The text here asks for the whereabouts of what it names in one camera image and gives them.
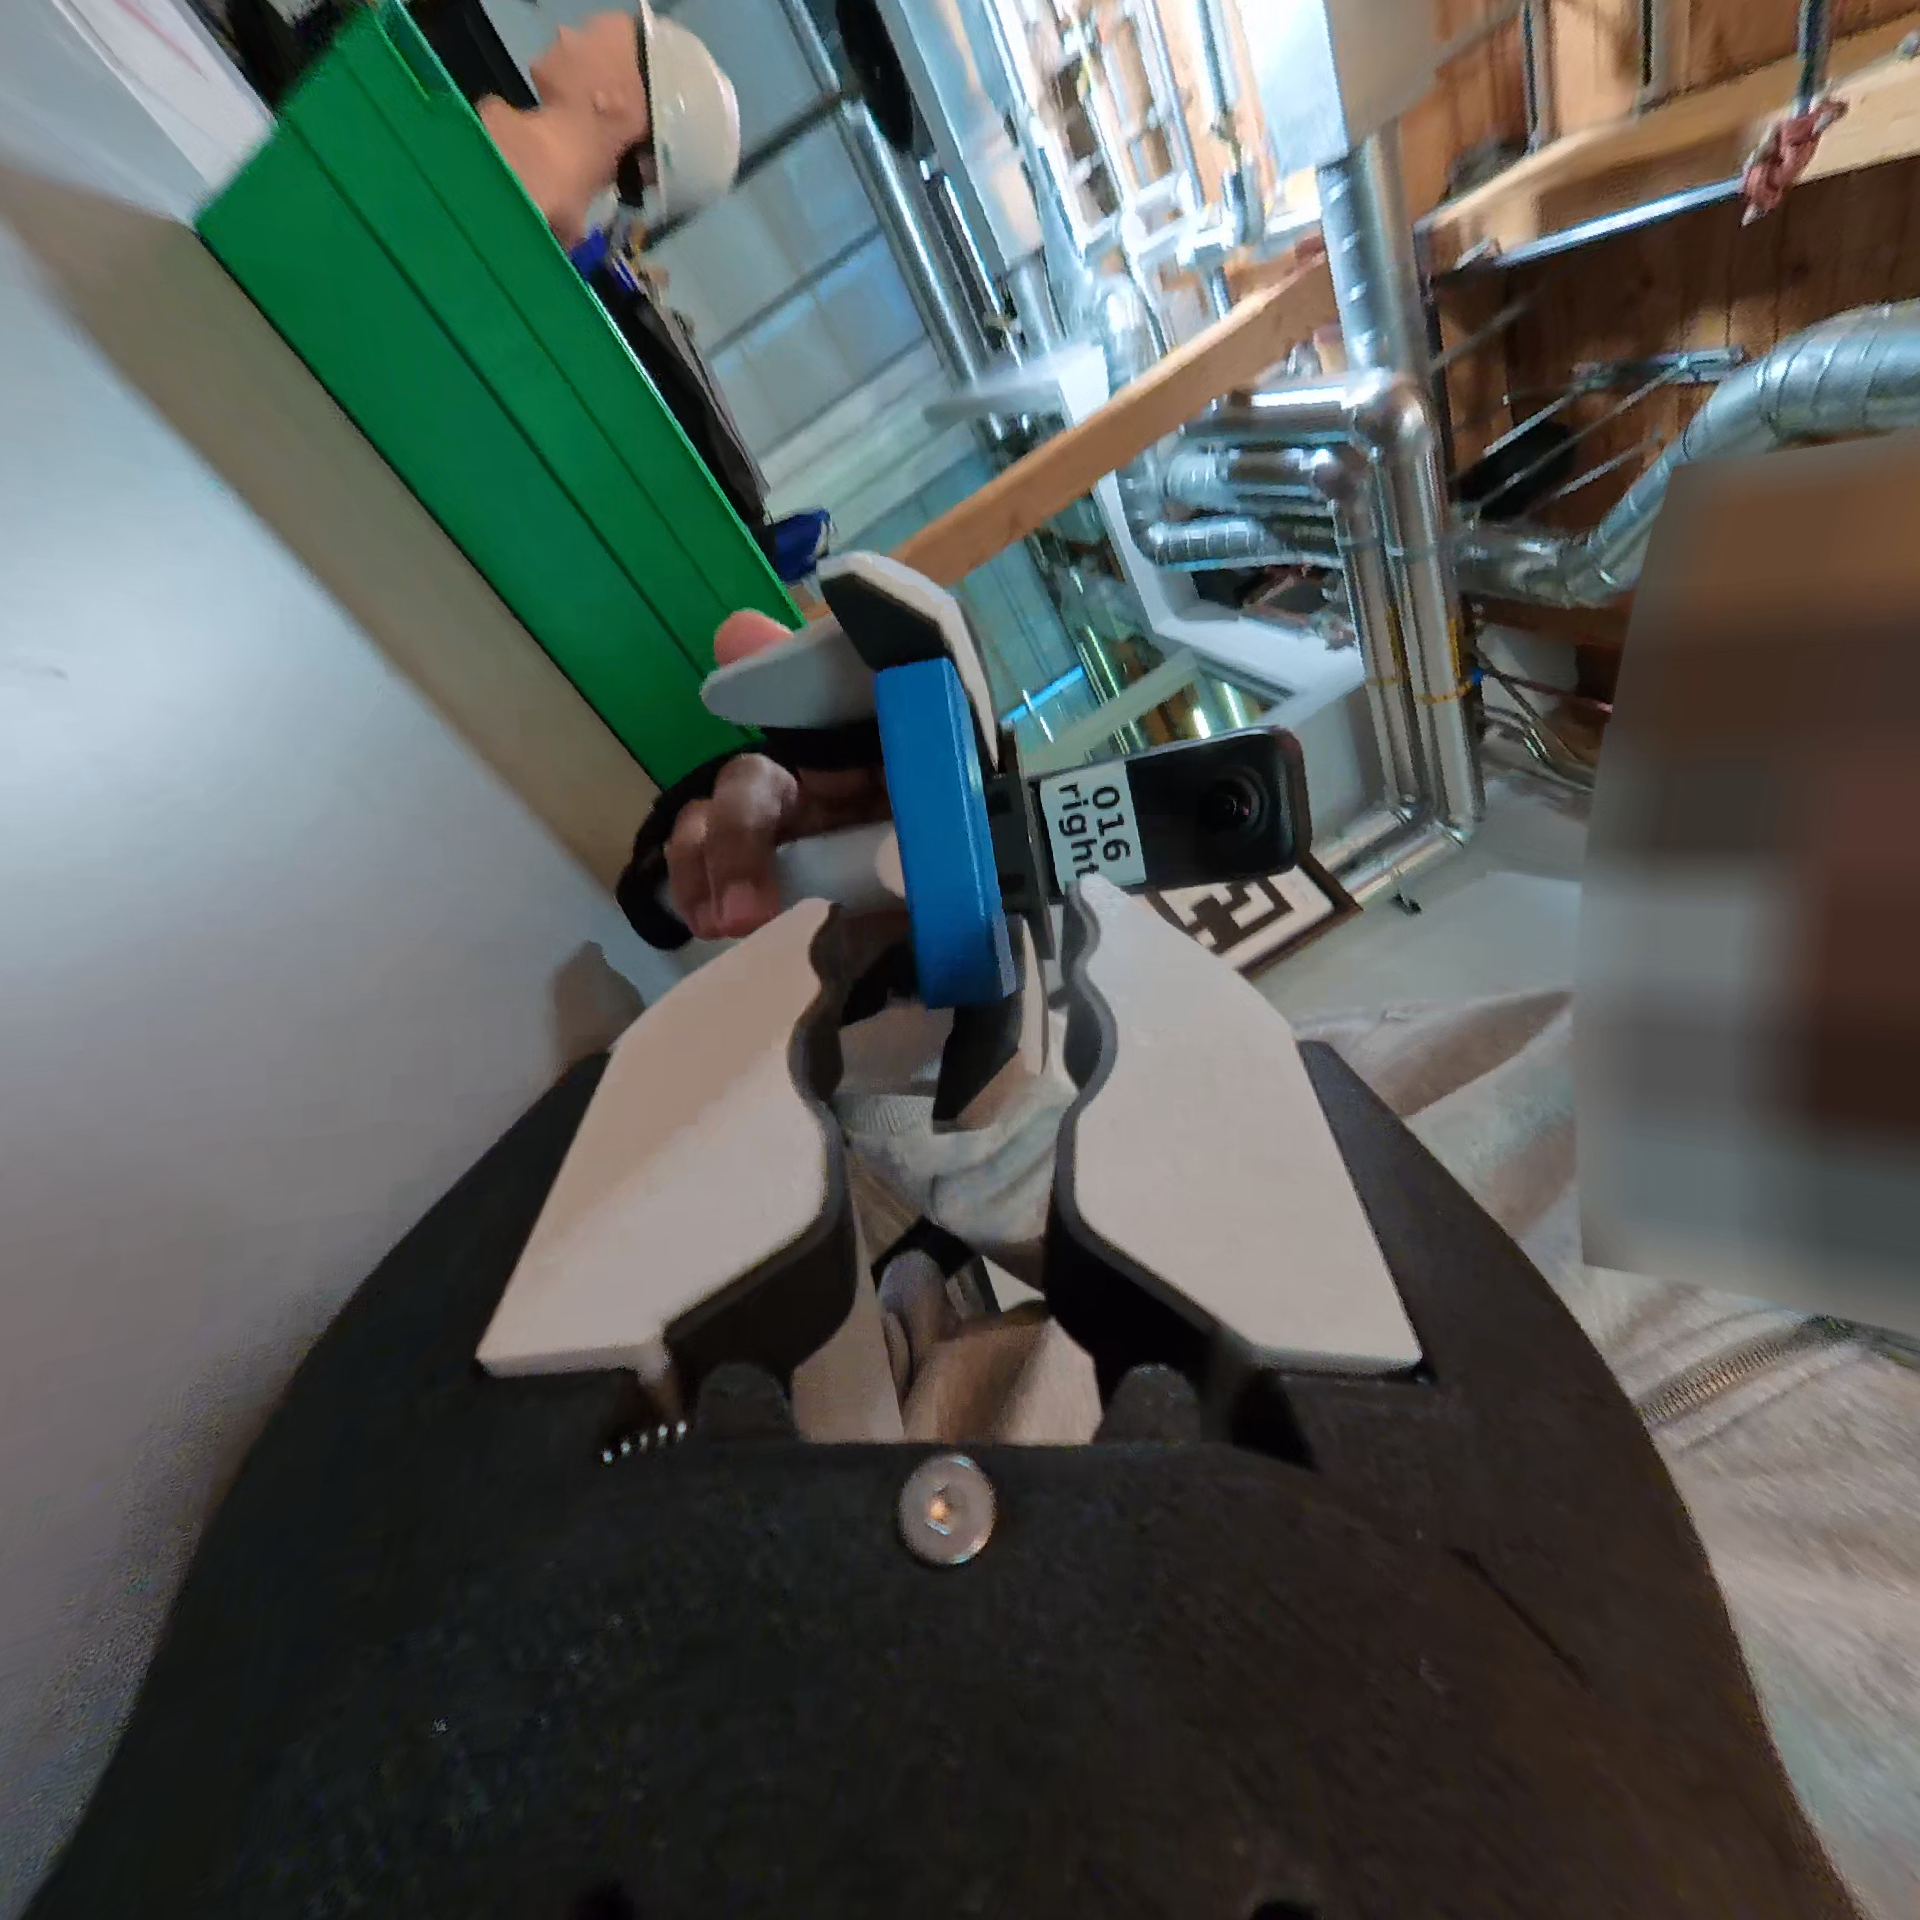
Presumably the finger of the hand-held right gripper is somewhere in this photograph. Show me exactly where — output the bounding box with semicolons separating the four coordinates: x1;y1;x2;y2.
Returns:
697;621;892;733
817;548;1002;753

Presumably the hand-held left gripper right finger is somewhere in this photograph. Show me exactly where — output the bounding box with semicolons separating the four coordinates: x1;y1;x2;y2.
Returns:
1043;870;1428;1376

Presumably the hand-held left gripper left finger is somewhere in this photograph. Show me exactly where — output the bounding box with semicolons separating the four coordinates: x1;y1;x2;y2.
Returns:
472;896;861;1423

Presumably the blue notched block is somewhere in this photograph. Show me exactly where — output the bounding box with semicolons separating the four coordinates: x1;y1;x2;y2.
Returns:
870;659;1011;1011

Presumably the person's right hand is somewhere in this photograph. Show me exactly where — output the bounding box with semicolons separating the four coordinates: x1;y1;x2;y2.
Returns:
659;608;895;946

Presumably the framed marker sign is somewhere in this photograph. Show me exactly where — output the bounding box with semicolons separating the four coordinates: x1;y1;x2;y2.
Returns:
1151;867;1366;966

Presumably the slanted wooden beam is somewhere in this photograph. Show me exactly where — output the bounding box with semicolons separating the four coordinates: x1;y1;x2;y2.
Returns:
888;251;1337;589

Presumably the person's grey sweatshirt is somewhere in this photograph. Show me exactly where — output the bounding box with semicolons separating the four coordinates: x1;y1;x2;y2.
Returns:
831;982;1920;1920

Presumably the silver pipe bundle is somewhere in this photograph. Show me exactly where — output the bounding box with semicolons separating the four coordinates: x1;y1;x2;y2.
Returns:
1138;149;1920;887

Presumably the green plastic bin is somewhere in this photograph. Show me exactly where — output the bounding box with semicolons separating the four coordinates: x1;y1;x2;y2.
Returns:
191;0;805;794

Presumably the white hard hat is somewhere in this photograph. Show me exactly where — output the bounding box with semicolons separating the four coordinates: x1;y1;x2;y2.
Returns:
635;0;745;215

